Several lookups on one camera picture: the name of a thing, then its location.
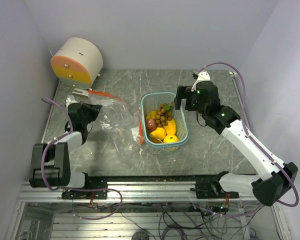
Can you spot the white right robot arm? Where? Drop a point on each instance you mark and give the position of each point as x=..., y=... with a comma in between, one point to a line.
x=274, y=177

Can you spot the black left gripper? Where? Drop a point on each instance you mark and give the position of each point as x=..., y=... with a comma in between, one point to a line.
x=94, y=108

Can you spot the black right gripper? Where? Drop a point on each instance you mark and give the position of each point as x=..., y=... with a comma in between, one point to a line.
x=184, y=92

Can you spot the round white drawer box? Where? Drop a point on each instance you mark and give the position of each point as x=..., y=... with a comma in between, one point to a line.
x=77, y=63

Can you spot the blue green plastic basket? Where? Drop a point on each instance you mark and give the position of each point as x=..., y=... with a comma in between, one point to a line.
x=150, y=102

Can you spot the yellow mango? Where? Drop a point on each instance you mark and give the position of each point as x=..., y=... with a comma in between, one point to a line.
x=171, y=127

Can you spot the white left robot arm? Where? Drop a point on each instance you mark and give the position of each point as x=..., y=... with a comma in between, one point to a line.
x=50, y=161

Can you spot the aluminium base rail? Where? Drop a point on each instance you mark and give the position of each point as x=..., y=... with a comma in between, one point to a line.
x=127, y=192

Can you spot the yellow pear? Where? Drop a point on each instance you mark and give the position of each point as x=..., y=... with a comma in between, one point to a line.
x=159, y=133

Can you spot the clear zip top bag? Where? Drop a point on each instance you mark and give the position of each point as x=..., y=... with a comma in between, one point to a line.
x=117, y=122

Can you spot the brown longan bunch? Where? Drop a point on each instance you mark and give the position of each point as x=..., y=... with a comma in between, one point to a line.
x=163, y=114

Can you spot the small white metal block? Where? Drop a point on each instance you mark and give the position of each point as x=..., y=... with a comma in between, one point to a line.
x=80, y=92

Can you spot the brown kiwi fruit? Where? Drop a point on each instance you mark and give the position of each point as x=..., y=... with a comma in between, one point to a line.
x=156, y=141

